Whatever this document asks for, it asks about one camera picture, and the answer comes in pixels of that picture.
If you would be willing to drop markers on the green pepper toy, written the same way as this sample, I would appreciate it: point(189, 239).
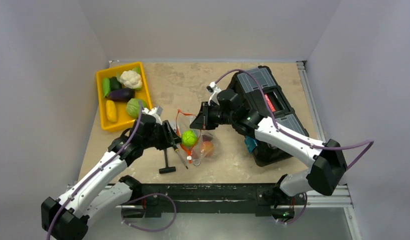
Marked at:
point(106, 87)

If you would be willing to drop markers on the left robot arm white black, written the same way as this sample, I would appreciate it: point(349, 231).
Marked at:
point(71, 214)

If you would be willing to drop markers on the purple eggplant toy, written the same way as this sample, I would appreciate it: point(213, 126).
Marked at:
point(121, 95)

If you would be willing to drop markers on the yellow plastic tray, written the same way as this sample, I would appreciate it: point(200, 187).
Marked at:
point(123, 119)

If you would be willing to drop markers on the bright green cabbage toy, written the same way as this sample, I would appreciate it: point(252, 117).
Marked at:
point(189, 138)

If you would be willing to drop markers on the red peach toy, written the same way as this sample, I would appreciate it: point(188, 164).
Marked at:
point(207, 149)

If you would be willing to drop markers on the black T-handle tool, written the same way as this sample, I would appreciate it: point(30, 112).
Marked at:
point(167, 168)

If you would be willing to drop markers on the yellow corn toy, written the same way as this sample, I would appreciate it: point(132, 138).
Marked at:
point(111, 111)

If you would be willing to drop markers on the black toolbox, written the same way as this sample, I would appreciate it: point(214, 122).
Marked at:
point(261, 91)

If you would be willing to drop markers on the black yellow screwdriver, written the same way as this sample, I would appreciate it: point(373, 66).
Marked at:
point(176, 149)

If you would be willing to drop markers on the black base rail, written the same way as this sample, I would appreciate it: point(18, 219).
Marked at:
point(260, 199)

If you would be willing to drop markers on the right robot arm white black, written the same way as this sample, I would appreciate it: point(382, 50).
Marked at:
point(325, 161)

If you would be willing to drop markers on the red adjustable wrench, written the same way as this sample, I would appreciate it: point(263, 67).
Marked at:
point(189, 154)

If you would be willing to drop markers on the pale green cabbage toy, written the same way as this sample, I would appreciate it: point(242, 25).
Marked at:
point(133, 107)

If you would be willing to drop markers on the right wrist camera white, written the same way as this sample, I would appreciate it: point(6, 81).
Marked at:
point(213, 89)

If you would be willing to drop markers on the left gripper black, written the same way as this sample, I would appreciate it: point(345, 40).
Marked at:
point(166, 143)

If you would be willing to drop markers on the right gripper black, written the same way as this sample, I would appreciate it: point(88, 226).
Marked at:
point(204, 116)

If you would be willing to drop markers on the small dark red toy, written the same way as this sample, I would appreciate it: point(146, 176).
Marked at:
point(207, 137)

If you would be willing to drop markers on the clear zip top bag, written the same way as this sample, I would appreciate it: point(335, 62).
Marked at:
point(188, 118)

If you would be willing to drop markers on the white cauliflower toy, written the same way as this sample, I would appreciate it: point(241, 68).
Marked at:
point(131, 79)

